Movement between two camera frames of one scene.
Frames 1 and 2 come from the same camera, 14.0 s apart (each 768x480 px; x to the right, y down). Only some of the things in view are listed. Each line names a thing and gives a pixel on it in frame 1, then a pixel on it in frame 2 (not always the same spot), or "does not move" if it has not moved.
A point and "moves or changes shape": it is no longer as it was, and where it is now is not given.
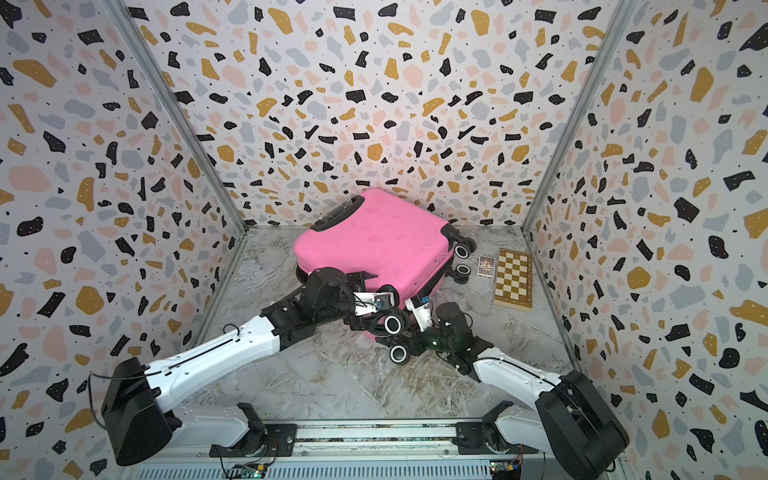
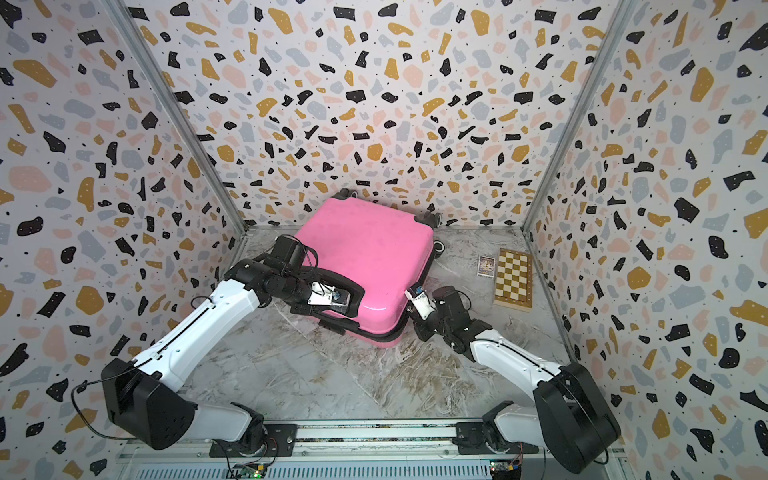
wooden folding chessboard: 514,279 does not move
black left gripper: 355,281 to 307,308
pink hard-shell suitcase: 396,242 moves or changes shape
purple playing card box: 486,267 does not move
